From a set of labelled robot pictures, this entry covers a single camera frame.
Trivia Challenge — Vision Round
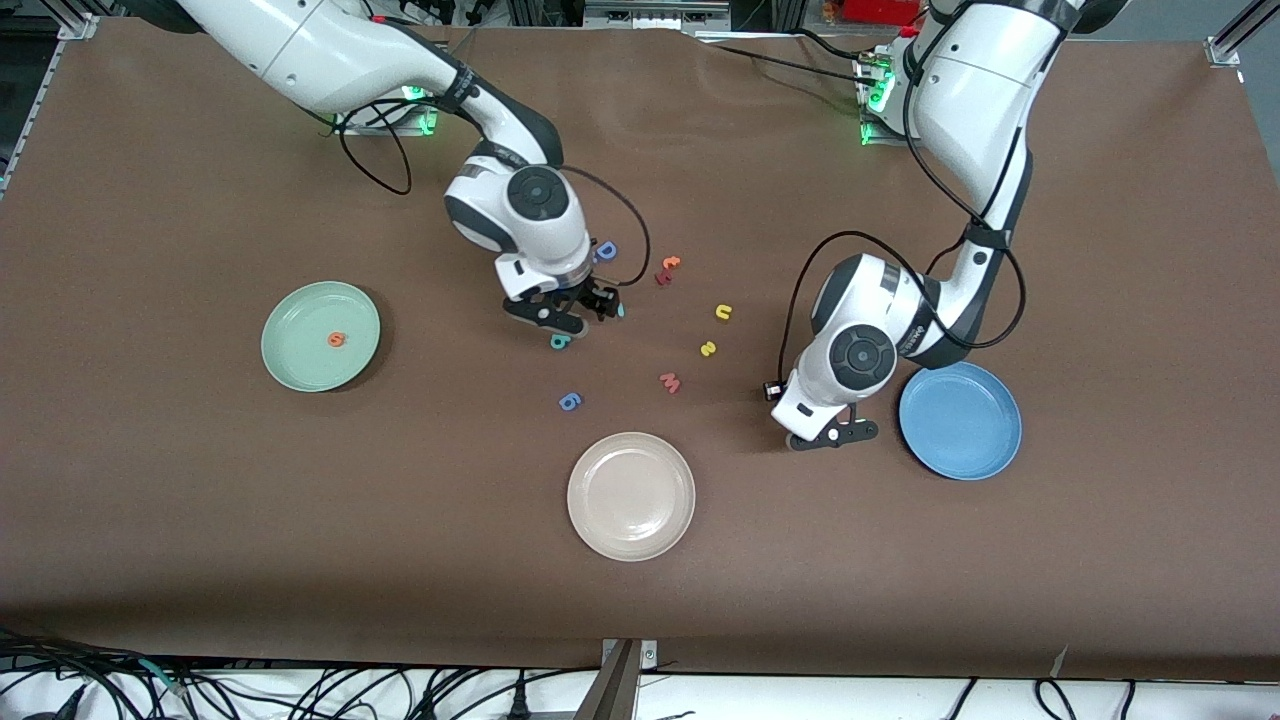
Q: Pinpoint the beige plate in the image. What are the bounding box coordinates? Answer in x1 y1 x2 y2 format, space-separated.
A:
566 431 697 563

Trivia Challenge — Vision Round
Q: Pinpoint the blue plate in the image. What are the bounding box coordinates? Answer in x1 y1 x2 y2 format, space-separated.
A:
898 360 1023 482

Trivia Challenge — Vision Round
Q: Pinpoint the pale green plate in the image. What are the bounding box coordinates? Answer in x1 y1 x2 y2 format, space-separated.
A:
261 281 382 393

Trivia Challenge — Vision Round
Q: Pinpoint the grey electronics unit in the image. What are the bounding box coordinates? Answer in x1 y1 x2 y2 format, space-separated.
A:
585 0 731 33

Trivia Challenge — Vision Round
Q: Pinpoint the red box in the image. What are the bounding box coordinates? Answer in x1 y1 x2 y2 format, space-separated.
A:
840 0 926 26

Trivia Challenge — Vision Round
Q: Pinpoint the aluminium corner profile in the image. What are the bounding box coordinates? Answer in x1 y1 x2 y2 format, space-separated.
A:
55 0 101 41
1205 0 1271 69

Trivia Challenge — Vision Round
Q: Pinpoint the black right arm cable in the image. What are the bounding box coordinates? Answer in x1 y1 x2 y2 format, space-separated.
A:
320 95 651 291

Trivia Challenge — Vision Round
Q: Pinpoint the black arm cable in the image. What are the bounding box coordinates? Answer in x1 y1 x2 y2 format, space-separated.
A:
320 95 651 291
780 30 1028 396

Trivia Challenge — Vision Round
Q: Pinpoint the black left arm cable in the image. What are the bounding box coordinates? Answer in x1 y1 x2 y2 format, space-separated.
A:
780 30 1028 396

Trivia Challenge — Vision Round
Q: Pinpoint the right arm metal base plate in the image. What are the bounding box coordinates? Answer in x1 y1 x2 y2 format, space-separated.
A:
333 85 443 136

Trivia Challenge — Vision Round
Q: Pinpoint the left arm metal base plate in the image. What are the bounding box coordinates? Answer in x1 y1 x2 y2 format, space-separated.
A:
855 50 916 149

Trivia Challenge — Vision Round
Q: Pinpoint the black base cable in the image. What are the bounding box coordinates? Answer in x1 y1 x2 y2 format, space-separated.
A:
695 42 869 81
795 28 873 59

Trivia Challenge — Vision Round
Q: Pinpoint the grey metal table bracket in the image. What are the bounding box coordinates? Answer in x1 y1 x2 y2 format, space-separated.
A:
575 638 661 720

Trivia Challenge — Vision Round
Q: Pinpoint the teal tipped floor cable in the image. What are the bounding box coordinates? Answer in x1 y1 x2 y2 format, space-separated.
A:
140 658 188 698

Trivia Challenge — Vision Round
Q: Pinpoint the aluminium table edge rail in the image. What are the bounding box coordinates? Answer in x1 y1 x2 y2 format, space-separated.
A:
0 40 63 196

